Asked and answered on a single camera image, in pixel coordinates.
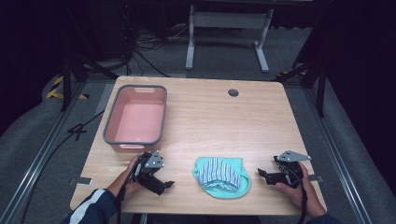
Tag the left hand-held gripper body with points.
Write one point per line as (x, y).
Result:
(152, 174)

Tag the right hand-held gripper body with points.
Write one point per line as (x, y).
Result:
(288, 171)

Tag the teal and striped garment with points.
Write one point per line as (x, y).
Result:
(221, 178)

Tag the pink basin with grey rim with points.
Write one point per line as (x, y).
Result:
(138, 119)

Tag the person's left hand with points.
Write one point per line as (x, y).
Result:
(127, 179)

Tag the person's right hand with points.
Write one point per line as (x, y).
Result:
(300, 194)

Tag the grey tape strip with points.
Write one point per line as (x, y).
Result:
(81, 181)
(316, 178)

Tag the black tape cross mark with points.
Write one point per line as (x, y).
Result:
(77, 130)

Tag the black metal stand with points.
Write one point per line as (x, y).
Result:
(67, 81)
(319, 84)

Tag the yellow and black floor tape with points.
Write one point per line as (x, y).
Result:
(56, 90)

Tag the metal floor rail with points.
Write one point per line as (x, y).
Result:
(34, 168)
(339, 155)

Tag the white metal table frame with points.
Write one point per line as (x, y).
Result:
(229, 20)

